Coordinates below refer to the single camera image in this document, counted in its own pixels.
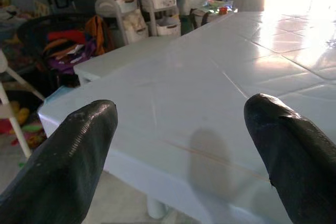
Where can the black wicker basket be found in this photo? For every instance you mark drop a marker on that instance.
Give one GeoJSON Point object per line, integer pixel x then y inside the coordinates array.
{"type": "Point", "coordinates": [31, 32]}

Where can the purple cloth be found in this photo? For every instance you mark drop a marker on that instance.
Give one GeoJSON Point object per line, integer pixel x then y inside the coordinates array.
{"type": "Point", "coordinates": [60, 64]}

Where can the black square frame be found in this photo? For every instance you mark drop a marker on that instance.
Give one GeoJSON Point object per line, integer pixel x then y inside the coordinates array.
{"type": "Point", "coordinates": [61, 2]}

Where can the white trolley rack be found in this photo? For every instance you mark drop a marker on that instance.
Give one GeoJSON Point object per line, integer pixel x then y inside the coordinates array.
{"type": "Point", "coordinates": [165, 14]}
{"type": "Point", "coordinates": [131, 24]}

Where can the white plastic table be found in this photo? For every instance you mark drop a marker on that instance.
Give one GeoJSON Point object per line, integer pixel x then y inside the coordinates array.
{"type": "Point", "coordinates": [170, 119]}
{"type": "Point", "coordinates": [131, 56]}

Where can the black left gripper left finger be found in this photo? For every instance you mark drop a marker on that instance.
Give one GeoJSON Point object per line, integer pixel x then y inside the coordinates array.
{"type": "Point", "coordinates": [60, 161]}

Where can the red cloth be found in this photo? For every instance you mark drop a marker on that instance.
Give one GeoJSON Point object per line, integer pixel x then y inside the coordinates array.
{"type": "Point", "coordinates": [65, 35]}

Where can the yellow toy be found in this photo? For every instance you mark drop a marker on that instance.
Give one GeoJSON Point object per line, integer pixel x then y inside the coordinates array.
{"type": "Point", "coordinates": [22, 112]}

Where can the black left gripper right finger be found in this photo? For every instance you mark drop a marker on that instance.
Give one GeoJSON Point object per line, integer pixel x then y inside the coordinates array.
{"type": "Point", "coordinates": [296, 161]}

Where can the orange cloth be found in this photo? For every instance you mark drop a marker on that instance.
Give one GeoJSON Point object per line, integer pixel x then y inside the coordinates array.
{"type": "Point", "coordinates": [97, 33]}

